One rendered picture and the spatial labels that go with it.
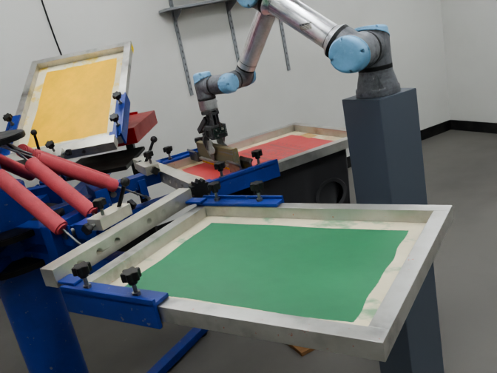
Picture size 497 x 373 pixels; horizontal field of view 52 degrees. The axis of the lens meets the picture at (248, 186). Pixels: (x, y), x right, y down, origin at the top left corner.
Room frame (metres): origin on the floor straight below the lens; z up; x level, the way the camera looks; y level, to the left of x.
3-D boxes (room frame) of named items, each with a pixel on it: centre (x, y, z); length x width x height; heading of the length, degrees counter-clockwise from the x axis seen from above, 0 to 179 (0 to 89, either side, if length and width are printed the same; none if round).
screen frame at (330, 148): (2.22, -0.08, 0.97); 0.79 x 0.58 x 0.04; 116
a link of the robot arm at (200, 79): (2.11, 0.09, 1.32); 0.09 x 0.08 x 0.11; 50
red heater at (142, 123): (3.18, 0.76, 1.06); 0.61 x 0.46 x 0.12; 176
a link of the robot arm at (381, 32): (1.77, -0.50, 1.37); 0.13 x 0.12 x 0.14; 140
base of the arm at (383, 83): (1.77, -0.51, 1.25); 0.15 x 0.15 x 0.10
